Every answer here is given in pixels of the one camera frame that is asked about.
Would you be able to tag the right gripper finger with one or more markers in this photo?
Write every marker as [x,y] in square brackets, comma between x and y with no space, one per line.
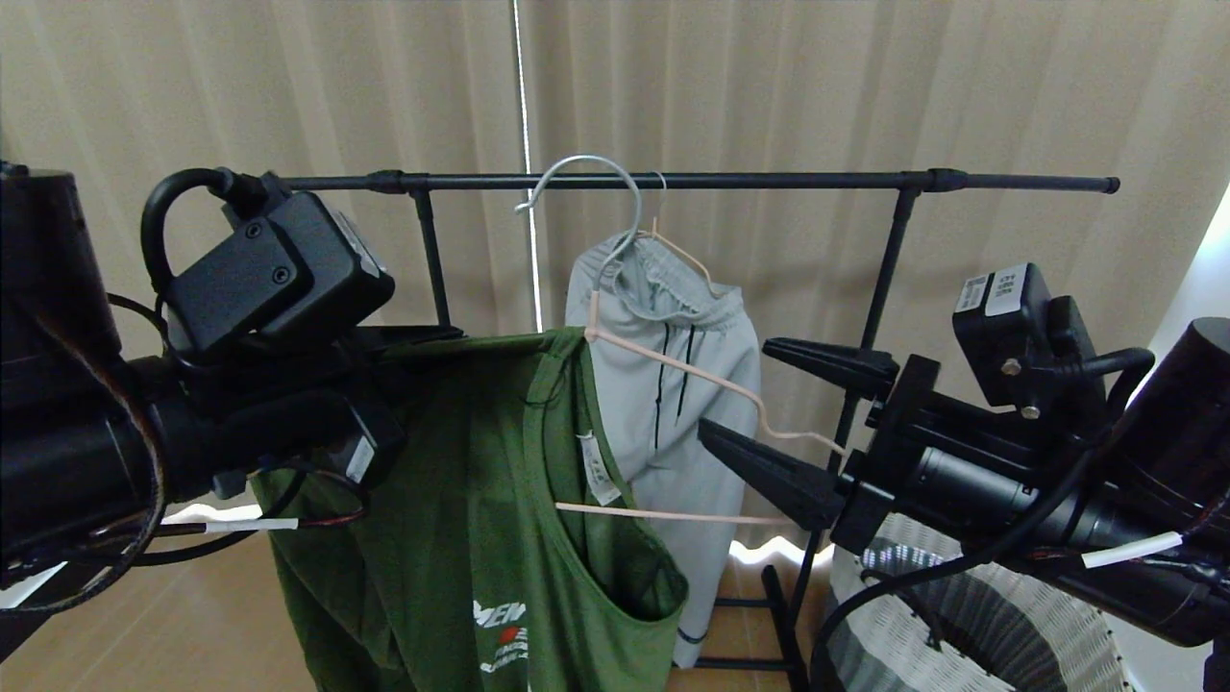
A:
[836,365]
[778,476]

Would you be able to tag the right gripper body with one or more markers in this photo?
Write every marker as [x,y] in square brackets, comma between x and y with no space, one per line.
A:
[971,481]

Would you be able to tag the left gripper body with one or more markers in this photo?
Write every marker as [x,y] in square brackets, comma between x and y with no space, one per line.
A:
[240,432]

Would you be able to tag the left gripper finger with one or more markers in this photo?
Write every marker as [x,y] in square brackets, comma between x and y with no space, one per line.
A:
[413,334]

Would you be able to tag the pale grey shorts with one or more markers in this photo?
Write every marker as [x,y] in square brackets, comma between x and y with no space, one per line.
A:
[701,442]

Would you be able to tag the green garment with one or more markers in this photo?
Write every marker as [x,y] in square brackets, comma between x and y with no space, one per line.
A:
[461,500]

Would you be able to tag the pink clothes hanger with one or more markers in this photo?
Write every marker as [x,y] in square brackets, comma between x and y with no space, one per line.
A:
[687,259]
[629,202]

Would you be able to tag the white laundry basket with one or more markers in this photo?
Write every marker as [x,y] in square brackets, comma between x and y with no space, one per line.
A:
[1019,625]

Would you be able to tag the black clothes rack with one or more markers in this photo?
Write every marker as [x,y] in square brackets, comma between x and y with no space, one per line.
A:
[769,180]

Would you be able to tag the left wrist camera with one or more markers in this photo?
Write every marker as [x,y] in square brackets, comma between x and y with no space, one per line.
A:
[279,269]

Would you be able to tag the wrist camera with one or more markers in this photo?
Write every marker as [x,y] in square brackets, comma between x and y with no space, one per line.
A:
[1019,336]
[279,269]

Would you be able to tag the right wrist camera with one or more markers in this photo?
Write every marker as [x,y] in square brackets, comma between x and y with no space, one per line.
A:
[1019,336]

